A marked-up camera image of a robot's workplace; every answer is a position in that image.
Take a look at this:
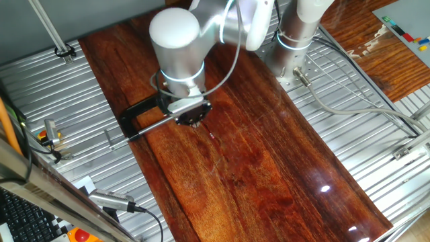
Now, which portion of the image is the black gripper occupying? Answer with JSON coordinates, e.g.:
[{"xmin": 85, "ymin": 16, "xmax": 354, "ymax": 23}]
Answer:
[{"xmin": 174, "ymin": 100, "xmax": 213, "ymax": 129}]

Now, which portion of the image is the black C-clamp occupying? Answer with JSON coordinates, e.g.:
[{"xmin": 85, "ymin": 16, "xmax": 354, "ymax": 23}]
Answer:
[{"xmin": 103, "ymin": 95, "xmax": 175, "ymax": 151}]

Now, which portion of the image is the checkered marker sheet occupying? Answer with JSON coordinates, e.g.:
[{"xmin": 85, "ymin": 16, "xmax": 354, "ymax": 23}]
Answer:
[{"xmin": 50, "ymin": 174, "xmax": 98, "ymax": 242}]

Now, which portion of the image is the orange emergency stop box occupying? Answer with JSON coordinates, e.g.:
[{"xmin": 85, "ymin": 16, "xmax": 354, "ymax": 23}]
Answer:
[{"xmin": 66, "ymin": 227, "xmax": 104, "ymax": 242}]

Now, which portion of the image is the silver aluminium pole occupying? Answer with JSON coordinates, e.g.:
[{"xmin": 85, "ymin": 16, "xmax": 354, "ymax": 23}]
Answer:
[{"xmin": 28, "ymin": 0, "xmax": 77, "ymax": 65}]

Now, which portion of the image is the orange tube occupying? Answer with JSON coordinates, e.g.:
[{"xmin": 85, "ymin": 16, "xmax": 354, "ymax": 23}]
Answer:
[{"xmin": 0, "ymin": 97, "xmax": 23, "ymax": 156}]

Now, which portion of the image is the black keyboard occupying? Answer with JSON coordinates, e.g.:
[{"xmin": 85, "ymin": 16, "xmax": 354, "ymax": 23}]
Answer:
[{"xmin": 0, "ymin": 188, "xmax": 67, "ymax": 242}]

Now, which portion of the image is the grey board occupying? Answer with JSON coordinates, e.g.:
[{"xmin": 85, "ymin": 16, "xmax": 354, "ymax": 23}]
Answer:
[{"xmin": 372, "ymin": 0, "xmax": 430, "ymax": 69}]

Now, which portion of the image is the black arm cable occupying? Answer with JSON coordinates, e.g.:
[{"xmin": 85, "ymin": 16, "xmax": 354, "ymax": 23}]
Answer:
[{"xmin": 154, "ymin": 0, "xmax": 419, "ymax": 138}]

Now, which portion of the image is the thin grey cable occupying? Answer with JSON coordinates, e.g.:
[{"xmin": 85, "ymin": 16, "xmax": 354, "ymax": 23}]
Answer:
[{"xmin": 149, "ymin": 0, "xmax": 243, "ymax": 100}]

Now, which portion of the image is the black camera cable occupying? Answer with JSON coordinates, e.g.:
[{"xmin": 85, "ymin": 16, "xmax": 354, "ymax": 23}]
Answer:
[{"xmin": 134, "ymin": 205, "xmax": 165, "ymax": 242}]

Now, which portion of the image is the thick grey cable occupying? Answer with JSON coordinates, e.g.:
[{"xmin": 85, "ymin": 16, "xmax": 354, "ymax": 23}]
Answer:
[{"xmin": 292, "ymin": 66, "xmax": 430, "ymax": 132}]

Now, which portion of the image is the silver ribbed camera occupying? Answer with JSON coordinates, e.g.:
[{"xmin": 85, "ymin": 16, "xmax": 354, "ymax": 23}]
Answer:
[{"xmin": 88, "ymin": 188, "xmax": 138, "ymax": 214}]

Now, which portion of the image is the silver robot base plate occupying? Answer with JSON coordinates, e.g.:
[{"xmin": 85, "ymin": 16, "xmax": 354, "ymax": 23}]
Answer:
[{"xmin": 258, "ymin": 30, "xmax": 340, "ymax": 93}]

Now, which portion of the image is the silver camera mount bracket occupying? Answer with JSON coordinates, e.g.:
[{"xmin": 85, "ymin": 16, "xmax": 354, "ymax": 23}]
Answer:
[{"xmin": 44, "ymin": 118, "xmax": 74, "ymax": 161}]

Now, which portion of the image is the steel frame beam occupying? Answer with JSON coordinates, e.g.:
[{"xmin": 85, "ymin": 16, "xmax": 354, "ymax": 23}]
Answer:
[{"xmin": 0, "ymin": 136, "xmax": 137, "ymax": 242}]

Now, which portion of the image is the aluminium profile bracket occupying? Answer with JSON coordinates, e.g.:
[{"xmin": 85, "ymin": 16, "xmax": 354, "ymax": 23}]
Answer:
[{"xmin": 392, "ymin": 129, "xmax": 430, "ymax": 161}]

